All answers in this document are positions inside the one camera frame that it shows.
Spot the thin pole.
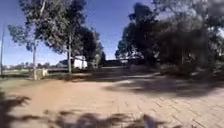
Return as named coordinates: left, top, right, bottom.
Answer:
left=0, top=23, right=7, bottom=77

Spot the low dark building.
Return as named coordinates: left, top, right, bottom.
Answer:
left=101, top=58, right=146, bottom=68

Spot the reddish brick paved path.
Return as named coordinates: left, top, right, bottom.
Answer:
left=0, top=73, right=224, bottom=128

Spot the tall tree with pale trunk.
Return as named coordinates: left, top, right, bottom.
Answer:
left=7, top=0, right=64, bottom=81

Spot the grass strip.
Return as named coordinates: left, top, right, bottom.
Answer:
left=0, top=67, right=91, bottom=82

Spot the white building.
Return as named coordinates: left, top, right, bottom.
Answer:
left=58, top=55, right=89, bottom=70

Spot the dense dark group of trees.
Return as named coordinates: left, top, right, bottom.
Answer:
left=114, top=0, right=224, bottom=80

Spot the tall dark leafy tree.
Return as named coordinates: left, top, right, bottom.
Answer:
left=39, top=0, right=107, bottom=75

